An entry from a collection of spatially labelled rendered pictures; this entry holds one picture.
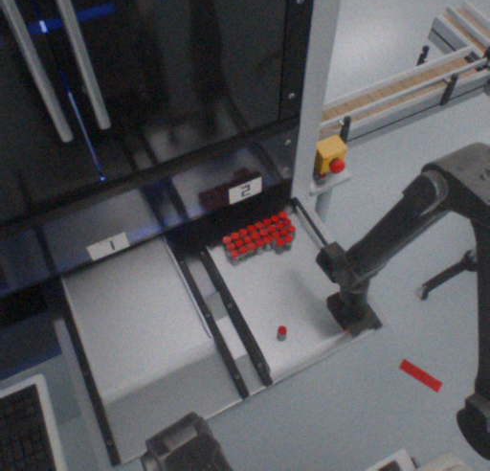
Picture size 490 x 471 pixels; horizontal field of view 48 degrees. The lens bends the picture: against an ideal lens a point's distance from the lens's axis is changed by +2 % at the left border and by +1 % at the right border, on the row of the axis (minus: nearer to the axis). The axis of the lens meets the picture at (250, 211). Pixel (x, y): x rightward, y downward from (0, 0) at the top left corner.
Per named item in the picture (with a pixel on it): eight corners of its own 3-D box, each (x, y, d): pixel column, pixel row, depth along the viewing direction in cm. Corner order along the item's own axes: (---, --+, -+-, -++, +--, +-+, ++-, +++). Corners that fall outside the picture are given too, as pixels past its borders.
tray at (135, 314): (58, 270, 132) (54, 263, 130) (159, 229, 139) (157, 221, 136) (102, 398, 116) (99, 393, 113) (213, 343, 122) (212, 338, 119)
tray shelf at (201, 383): (40, 281, 133) (38, 279, 131) (290, 179, 150) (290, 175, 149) (101, 477, 109) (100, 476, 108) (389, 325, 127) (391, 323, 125)
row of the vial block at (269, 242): (229, 260, 134) (229, 252, 130) (292, 233, 138) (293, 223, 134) (233, 267, 133) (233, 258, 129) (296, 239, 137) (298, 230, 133)
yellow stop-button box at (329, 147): (306, 156, 142) (309, 138, 136) (329, 146, 144) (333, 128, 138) (321, 176, 139) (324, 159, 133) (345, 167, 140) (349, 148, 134)
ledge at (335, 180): (286, 162, 154) (286, 157, 152) (324, 145, 157) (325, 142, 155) (311, 197, 147) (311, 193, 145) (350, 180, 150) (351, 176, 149)
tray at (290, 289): (206, 252, 135) (206, 245, 132) (296, 213, 142) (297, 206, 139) (270, 373, 119) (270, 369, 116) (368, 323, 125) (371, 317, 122)
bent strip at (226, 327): (208, 306, 127) (207, 296, 122) (219, 301, 128) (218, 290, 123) (234, 359, 120) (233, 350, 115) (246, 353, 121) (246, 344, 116)
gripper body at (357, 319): (350, 289, 119) (352, 270, 114) (378, 325, 113) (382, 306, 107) (325, 302, 117) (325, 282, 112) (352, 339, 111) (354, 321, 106)
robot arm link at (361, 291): (352, 295, 103) (376, 281, 104) (331, 269, 107) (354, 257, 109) (349, 314, 108) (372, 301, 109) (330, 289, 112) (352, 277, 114)
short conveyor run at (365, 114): (292, 178, 153) (296, 142, 140) (266, 141, 160) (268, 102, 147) (483, 99, 170) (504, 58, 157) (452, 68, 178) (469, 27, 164)
